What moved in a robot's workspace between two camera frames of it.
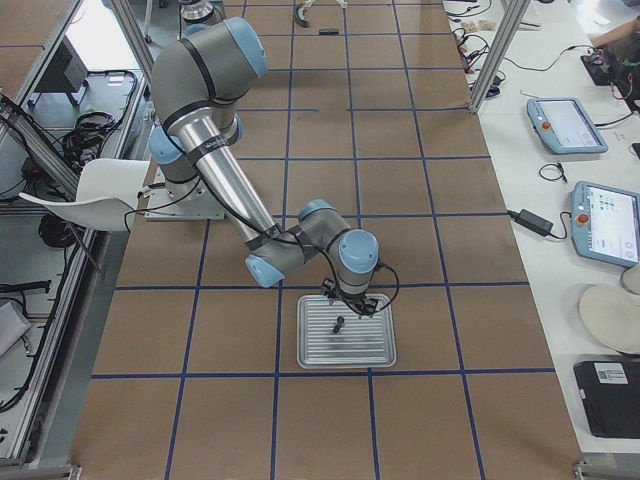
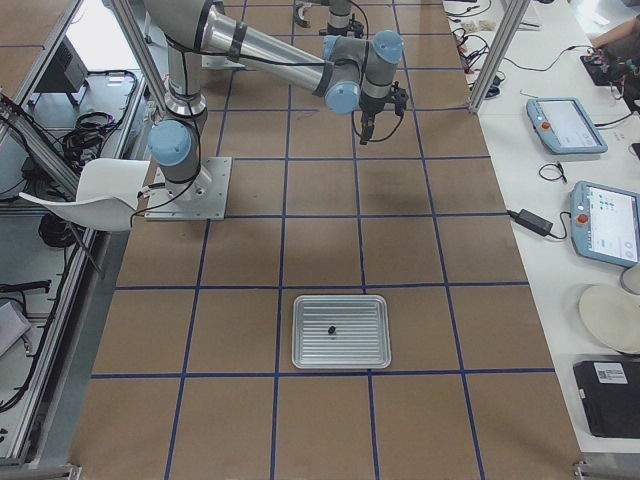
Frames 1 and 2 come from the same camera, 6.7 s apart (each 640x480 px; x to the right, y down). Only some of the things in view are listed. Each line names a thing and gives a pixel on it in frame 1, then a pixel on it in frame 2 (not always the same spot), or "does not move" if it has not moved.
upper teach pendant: [565, 126] does not move
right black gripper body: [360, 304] -> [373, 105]
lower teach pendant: [605, 222] does not move
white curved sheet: [107, 195] does not move
